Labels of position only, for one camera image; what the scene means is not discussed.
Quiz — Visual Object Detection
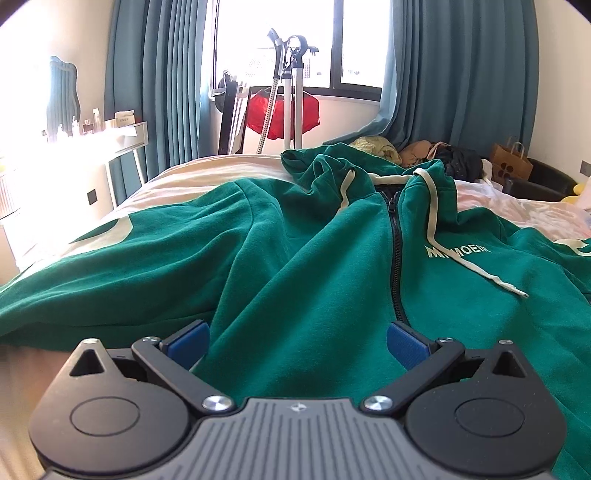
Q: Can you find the window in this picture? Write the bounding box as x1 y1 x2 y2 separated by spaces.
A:
213 0 394 90

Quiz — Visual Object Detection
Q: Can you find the black armchair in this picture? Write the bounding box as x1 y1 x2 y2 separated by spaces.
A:
502 158 579 202

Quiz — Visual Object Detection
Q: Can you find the pile of clothes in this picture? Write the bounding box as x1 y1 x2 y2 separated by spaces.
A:
348 135 497 181

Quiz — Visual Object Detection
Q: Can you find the bed with cream sheet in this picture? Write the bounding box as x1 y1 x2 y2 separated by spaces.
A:
0 154 591 480

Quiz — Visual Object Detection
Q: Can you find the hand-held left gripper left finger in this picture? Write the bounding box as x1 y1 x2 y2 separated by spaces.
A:
67 320 235 414

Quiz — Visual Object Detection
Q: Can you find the white dressing table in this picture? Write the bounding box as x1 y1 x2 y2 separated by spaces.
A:
41 121 149 208

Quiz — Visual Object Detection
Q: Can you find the red cloth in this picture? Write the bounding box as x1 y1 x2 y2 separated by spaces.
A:
244 89 320 140

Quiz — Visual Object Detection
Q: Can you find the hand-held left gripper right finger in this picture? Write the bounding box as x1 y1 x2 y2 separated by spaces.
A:
361 322 528 413

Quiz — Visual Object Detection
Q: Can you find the black chair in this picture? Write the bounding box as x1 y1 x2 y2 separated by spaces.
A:
211 70 251 156

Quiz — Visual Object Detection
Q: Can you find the yellow plush toy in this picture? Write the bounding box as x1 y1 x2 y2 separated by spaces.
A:
561 181 591 204

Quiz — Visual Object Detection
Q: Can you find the brown paper bag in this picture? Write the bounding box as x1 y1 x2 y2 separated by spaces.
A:
489 136 534 184

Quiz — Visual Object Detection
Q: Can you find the garment steamer stand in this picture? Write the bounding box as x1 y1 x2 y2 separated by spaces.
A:
255 28 320 155

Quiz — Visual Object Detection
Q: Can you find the green zip hoodie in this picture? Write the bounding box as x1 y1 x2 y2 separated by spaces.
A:
0 143 591 480

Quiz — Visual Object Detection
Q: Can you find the teal curtain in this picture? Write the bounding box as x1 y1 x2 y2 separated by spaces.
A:
104 0 220 206
323 0 540 160

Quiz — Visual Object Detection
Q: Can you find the ornate framed mirror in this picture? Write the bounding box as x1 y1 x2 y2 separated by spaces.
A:
45 56 82 127

